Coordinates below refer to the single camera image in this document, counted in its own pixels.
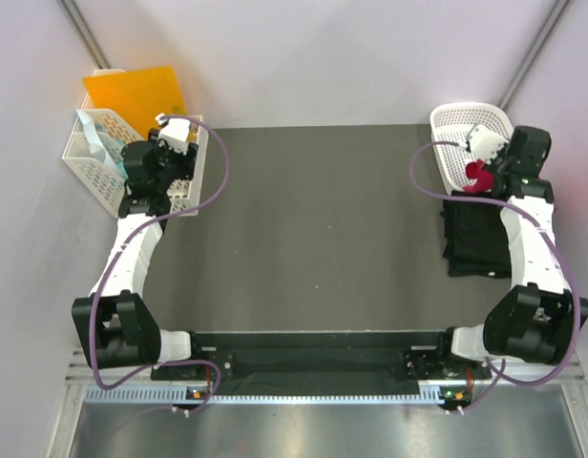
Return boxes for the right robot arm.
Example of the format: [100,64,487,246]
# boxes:
[433,124,588,378]

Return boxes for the black folded t shirt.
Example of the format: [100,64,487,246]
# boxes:
[440,200,512,279]

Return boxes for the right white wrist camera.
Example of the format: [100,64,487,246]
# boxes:
[465,124,510,164]

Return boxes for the grey slotted cable duct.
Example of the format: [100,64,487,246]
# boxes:
[84,384,466,406]

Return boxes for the red t shirt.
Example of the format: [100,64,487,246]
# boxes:
[463,159,494,194]

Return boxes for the white file organizer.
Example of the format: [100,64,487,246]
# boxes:
[59,69,209,219]

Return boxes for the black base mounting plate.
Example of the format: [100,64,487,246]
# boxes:
[150,333,491,383]

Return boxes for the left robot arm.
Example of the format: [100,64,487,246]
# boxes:
[72,119,205,379]

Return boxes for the aluminium frame rail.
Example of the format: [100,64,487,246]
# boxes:
[65,349,586,385]

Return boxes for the orange plastic folder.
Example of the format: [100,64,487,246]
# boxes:
[83,66,187,137]

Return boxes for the teal object in organizer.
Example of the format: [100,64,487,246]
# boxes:
[88,130,127,177]

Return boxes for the white plastic basket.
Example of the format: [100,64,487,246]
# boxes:
[429,100,515,196]

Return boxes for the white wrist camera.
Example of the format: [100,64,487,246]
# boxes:
[155,114,191,156]
[465,124,510,164]

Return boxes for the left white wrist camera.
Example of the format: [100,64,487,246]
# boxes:
[155,114,191,156]

